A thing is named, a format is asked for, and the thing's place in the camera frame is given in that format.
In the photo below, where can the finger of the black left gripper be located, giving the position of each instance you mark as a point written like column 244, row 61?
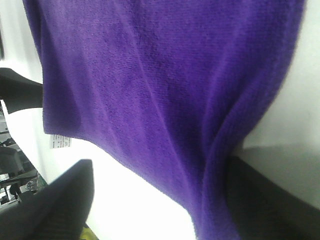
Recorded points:
column 19, row 93

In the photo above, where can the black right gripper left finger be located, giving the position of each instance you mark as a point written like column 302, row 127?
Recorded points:
column 57, row 212

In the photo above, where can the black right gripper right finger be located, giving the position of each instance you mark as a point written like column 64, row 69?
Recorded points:
column 261, row 210

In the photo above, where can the purple towel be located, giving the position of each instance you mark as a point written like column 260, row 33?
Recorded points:
column 167, row 87

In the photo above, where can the white towel care label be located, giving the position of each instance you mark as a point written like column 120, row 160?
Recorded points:
column 59, row 141

